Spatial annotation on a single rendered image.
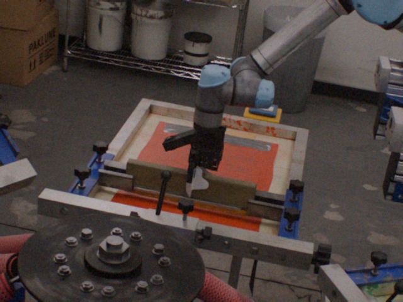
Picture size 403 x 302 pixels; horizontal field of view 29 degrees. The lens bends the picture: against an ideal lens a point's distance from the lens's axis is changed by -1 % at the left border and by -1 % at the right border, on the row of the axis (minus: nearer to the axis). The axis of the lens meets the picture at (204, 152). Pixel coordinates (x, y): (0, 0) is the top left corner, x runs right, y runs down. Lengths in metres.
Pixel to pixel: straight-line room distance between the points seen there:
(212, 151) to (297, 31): 0.39
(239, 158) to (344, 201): 2.01
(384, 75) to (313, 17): 0.71
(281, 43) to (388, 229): 2.31
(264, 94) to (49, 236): 0.85
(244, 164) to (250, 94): 0.49
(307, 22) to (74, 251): 1.04
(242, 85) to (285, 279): 1.79
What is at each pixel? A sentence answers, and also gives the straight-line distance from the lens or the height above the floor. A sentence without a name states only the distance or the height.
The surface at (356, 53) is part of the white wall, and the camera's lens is 5.77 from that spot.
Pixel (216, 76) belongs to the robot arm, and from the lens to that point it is 1.93.
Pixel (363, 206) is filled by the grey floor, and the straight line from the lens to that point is 4.40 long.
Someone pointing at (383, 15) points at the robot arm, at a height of 1.56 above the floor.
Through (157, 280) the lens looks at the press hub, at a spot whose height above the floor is 1.32.
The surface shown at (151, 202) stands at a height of 0.96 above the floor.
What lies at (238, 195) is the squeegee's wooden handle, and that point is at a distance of 2.08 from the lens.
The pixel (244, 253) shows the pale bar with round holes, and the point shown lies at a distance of 1.88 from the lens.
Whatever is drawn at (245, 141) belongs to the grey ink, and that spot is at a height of 0.96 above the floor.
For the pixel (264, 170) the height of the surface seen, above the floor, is 0.96.
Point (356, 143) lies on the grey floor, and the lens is 5.17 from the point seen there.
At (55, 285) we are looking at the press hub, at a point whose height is 1.31.
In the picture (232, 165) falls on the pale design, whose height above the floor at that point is 0.96.
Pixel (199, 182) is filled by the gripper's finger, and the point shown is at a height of 1.05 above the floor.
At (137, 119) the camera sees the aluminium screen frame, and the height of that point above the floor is 0.99.
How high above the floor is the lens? 2.01
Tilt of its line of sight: 26 degrees down
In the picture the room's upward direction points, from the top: 8 degrees clockwise
